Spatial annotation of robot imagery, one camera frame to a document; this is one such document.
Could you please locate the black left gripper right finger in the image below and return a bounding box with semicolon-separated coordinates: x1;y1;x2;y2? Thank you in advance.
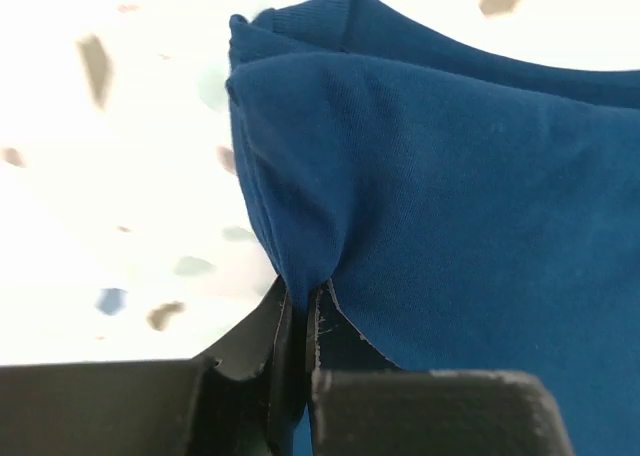
307;283;573;456

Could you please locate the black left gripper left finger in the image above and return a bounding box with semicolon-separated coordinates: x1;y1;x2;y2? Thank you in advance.
1;280;303;456

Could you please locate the navy blue printed t-shirt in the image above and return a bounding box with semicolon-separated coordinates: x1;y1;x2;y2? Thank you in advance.
226;0;639;455

